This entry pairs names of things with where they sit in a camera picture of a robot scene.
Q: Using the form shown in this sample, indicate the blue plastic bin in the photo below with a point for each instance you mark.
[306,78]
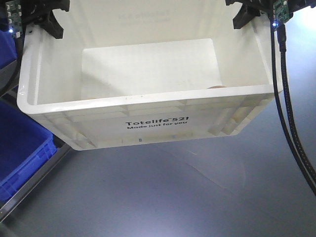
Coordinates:
[7,49]

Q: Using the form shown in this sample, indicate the green left circuit board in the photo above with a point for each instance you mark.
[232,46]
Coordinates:
[13,11]

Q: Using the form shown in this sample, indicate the blue storage crate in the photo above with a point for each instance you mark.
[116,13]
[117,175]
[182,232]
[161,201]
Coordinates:
[25,146]

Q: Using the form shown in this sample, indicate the metal shelving rack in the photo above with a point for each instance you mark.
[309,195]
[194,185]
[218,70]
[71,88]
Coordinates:
[7,208]

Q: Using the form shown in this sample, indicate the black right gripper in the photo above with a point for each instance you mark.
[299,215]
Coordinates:
[252,8]

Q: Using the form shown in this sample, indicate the white plastic tote box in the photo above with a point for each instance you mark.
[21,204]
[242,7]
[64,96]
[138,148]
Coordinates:
[133,72]

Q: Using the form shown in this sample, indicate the green circuit board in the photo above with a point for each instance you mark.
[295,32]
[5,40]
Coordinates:
[281,14]
[13,11]

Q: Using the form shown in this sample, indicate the green right circuit board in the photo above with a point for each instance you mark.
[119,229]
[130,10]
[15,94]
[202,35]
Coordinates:
[281,14]

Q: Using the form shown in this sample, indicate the pink round plush toy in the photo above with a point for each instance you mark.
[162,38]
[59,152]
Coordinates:
[217,86]

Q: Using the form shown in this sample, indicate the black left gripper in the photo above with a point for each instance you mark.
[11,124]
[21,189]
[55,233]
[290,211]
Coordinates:
[40,12]

